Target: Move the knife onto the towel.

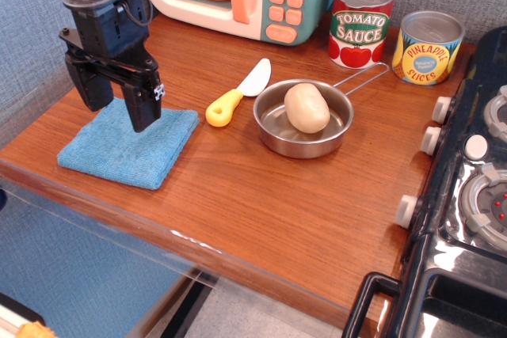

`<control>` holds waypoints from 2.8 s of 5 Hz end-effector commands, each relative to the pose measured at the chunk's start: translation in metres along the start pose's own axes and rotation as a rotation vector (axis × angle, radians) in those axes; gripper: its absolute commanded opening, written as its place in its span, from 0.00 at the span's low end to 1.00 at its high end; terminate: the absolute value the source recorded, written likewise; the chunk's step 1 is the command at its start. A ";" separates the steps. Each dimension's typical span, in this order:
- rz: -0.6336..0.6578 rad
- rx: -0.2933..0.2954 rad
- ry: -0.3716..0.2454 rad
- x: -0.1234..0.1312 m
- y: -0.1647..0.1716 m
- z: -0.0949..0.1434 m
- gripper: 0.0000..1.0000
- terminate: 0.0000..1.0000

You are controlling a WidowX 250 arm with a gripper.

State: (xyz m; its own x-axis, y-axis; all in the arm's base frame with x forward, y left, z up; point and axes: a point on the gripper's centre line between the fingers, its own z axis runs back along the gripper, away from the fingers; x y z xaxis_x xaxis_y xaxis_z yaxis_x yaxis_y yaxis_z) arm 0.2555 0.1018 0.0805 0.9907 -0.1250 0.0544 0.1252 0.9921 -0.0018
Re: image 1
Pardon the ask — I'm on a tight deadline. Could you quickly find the black cable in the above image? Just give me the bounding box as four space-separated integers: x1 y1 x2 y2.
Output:
114 0 154 28

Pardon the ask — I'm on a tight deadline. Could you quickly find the tomato sauce can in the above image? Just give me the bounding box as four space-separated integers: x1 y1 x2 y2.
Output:
328 0 394 69

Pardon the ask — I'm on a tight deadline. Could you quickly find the small steel pan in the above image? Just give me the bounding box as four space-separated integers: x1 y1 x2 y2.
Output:
253 62 391 160

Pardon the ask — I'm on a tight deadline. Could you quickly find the yellow handled white toy knife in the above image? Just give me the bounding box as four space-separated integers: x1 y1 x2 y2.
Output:
205 58 272 127

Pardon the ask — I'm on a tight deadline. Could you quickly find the black toy stove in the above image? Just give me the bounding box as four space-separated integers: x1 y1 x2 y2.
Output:
343 27 506 337

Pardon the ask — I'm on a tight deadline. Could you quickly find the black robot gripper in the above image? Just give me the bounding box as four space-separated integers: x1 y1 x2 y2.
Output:
59 0 165 132

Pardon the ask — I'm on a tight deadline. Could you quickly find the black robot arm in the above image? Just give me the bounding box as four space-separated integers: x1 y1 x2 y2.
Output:
59 0 165 132

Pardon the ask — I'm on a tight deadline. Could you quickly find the beige toy potato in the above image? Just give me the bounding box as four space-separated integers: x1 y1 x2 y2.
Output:
284 82 330 134

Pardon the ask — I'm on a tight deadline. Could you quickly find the orange object at corner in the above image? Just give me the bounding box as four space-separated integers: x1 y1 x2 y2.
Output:
15 321 56 338

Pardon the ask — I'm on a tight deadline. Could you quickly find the blue folded cloth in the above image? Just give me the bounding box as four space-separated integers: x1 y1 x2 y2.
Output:
57 97 199 190

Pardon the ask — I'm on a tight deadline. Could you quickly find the pineapple slices can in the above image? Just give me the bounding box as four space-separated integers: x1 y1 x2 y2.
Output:
391 10 465 86

